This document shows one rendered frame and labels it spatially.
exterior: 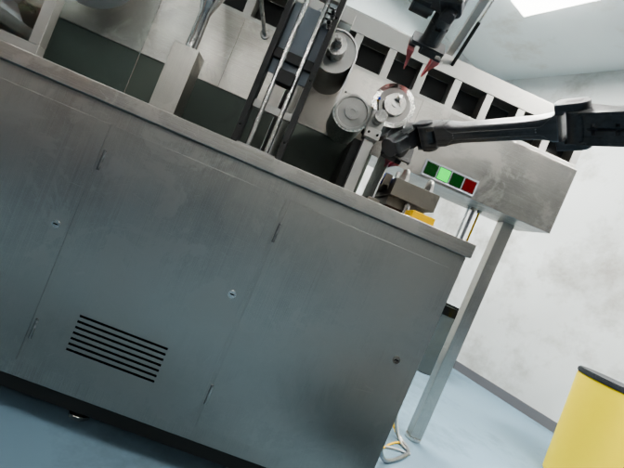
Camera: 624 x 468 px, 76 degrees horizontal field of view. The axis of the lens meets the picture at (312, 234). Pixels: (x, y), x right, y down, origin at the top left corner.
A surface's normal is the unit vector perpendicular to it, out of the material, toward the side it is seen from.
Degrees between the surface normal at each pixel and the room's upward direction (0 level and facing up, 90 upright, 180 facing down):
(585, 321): 90
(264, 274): 90
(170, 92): 90
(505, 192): 90
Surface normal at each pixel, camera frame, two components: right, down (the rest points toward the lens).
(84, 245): 0.07, 0.06
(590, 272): -0.77, -0.31
